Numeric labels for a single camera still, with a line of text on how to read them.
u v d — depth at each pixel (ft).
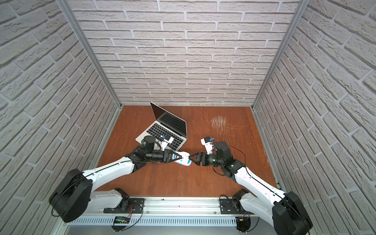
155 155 2.27
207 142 2.38
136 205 2.42
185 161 2.44
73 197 1.35
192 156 2.38
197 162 2.25
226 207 2.41
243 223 2.30
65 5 2.28
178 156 2.44
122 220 2.36
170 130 3.39
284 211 1.30
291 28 2.50
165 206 2.49
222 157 2.07
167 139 2.45
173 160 2.41
